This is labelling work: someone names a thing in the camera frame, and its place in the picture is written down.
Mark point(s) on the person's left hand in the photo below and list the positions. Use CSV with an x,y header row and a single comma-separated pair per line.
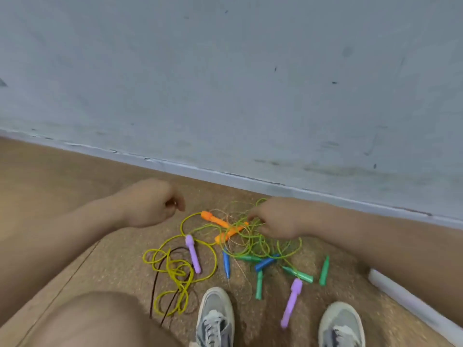
x,y
148,204

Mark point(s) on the person's right fingers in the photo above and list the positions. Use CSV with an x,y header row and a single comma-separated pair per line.
x,y
257,214

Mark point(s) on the person's right forearm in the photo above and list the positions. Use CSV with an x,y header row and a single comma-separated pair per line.
x,y
390,249

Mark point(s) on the white plastic pipe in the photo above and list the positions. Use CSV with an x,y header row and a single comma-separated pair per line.
x,y
412,303

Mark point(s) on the person's grey sneaker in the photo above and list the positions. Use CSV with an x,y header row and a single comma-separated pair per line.
x,y
215,318
342,327

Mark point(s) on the person's left grey sneaker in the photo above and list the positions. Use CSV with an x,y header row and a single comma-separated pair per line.
x,y
215,318

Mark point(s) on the person's left fingers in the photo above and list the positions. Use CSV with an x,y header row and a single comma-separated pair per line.
x,y
177,202

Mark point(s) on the person's right hand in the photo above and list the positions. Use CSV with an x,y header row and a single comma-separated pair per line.
x,y
284,218

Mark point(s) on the person's left forearm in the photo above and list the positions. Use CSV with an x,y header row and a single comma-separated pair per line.
x,y
54,242

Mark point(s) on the person's left leg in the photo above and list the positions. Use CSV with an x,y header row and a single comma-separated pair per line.
x,y
105,321

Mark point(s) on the person's right grey sneaker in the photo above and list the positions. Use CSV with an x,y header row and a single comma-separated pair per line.
x,y
342,327

